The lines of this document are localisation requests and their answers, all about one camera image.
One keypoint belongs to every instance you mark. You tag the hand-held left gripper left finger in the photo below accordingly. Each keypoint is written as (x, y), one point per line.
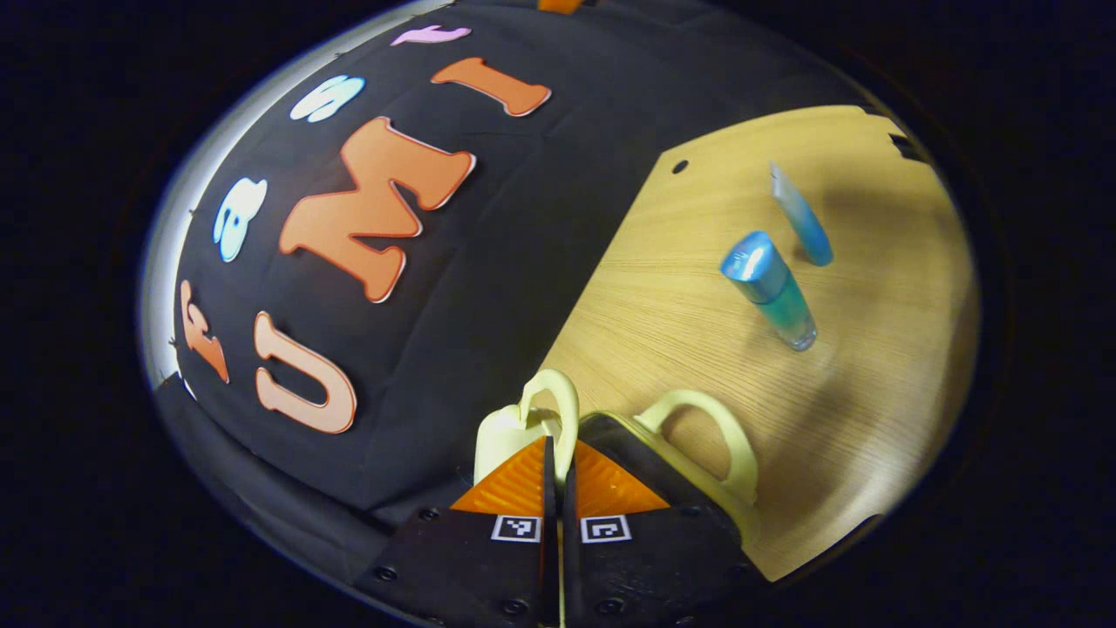
(488, 567)

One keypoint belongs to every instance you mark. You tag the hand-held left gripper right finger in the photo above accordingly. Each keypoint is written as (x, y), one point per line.
(645, 576)

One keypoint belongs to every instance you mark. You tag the pale yellow suitcase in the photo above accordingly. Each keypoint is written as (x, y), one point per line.
(506, 436)

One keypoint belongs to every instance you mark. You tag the blue glass bottle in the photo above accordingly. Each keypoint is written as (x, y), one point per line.
(772, 292)

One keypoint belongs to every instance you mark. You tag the blue squeeze tube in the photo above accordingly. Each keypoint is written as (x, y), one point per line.
(806, 222)

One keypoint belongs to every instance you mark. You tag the black backdrop cloth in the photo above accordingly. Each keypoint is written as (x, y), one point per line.
(523, 218)

